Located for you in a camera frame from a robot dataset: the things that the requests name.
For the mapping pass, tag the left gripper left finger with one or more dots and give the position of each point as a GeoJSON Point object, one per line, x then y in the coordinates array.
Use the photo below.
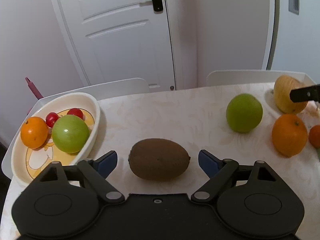
{"type": "Point", "coordinates": [95, 173]}

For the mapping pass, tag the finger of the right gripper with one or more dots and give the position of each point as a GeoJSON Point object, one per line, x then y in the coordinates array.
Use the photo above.
{"type": "Point", "coordinates": [311, 93]}

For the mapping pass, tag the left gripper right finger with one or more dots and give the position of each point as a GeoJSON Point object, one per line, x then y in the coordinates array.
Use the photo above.
{"type": "Point", "coordinates": [220, 174]}

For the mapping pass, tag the red yellow apple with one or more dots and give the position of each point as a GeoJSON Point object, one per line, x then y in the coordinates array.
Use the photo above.
{"type": "Point", "coordinates": [281, 93]}

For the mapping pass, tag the small tangerine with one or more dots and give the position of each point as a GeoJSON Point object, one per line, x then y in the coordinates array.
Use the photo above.
{"type": "Point", "coordinates": [314, 136]}

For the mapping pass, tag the large orange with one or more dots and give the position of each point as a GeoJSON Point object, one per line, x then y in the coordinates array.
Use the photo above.
{"type": "Point", "coordinates": [289, 135]}

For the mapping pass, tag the brown kiwi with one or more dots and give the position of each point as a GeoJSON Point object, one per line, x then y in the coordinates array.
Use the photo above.
{"type": "Point", "coordinates": [158, 159]}

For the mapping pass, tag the green apple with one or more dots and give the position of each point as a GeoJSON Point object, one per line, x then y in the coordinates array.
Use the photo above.
{"type": "Point", "coordinates": [70, 133]}
{"type": "Point", "coordinates": [244, 113]}

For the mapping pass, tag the green apple in bowl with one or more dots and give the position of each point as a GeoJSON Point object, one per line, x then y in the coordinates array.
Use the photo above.
{"type": "Point", "coordinates": [70, 133]}

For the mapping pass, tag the white wardrobe door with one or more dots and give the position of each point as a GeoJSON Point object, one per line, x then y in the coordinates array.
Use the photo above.
{"type": "Point", "coordinates": [295, 37]}

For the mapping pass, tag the red cherry tomato right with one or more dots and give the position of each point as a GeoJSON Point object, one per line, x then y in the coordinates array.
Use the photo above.
{"type": "Point", "coordinates": [76, 112]}

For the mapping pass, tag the red cherry tomato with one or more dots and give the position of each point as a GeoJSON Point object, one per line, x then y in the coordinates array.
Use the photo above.
{"type": "Point", "coordinates": [51, 119]}
{"type": "Point", "coordinates": [76, 112]}

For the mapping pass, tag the white oval duck bowl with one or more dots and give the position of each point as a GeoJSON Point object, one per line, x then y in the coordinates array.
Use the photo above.
{"type": "Point", "coordinates": [27, 163]}

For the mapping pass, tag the red cherry tomato left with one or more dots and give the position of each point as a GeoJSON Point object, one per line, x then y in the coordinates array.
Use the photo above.
{"type": "Point", "coordinates": [51, 119]}

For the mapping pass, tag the orange in bowl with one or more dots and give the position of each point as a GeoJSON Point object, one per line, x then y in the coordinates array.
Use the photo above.
{"type": "Point", "coordinates": [34, 132]}

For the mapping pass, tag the white chair left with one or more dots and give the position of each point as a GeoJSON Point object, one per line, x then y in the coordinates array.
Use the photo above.
{"type": "Point", "coordinates": [101, 91]}

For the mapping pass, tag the white chair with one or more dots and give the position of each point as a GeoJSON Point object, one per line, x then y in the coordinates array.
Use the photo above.
{"type": "Point", "coordinates": [101, 91]}
{"type": "Point", "coordinates": [239, 77]}

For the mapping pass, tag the white chair right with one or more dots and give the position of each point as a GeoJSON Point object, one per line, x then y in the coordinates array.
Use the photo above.
{"type": "Point", "coordinates": [239, 77]}

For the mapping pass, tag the pink handled tool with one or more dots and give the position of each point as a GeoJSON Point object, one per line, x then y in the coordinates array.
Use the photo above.
{"type": "Point", "coordinates": [33, 89]}

